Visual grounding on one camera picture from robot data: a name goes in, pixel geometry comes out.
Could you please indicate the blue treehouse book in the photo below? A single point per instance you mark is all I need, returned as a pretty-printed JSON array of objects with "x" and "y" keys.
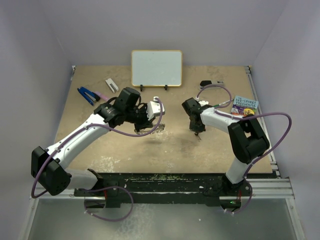
[{"x": 243, "y": 106}]

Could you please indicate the pink eraser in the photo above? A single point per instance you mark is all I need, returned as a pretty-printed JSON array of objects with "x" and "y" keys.
[{"x": 102, "y": 96}]

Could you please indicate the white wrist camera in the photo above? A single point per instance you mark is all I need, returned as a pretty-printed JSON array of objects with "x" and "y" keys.
[
  {"x": 203, "y": 102},
  {"x": 154, "y": 108}
]

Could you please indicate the black and grey stapler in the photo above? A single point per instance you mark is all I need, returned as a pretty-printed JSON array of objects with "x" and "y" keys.
[{"x": 211, "y": 84}]

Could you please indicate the small whiteboard on stand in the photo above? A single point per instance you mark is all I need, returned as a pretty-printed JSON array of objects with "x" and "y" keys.
[{"x": 156, "y": 68}]

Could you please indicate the blue stapler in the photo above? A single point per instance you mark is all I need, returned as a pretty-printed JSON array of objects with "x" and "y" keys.
[{"x": 89, "y": 96}]

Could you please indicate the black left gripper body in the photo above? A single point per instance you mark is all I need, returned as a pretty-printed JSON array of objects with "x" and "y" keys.
[{"x": 137, "y": 117}]

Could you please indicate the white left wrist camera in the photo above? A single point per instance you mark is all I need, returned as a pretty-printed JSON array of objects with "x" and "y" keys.
[{"x": 154, "y": 108}]

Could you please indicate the green whiteboard marker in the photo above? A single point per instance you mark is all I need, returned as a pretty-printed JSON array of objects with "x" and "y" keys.
[{"x": 223, "y": 104}]

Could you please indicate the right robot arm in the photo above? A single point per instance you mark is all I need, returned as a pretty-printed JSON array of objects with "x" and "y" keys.
[{"x": 248, "y": 140}]

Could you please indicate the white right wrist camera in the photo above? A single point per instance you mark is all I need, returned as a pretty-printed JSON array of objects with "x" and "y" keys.
[{"x": 203, "y": 102}]

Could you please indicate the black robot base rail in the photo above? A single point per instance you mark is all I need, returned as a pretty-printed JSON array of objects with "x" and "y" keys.
[{"x": 208, "y": 189}]

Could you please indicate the silver key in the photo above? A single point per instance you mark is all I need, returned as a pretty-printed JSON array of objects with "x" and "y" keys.
[{"x": 197, "y": 136}]

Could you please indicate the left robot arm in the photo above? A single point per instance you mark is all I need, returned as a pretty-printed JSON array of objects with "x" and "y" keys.
[{"x": 49, "y": 166}]

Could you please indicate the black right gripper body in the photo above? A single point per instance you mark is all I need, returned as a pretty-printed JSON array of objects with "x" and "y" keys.
[{"x": 197, "y": 127}]

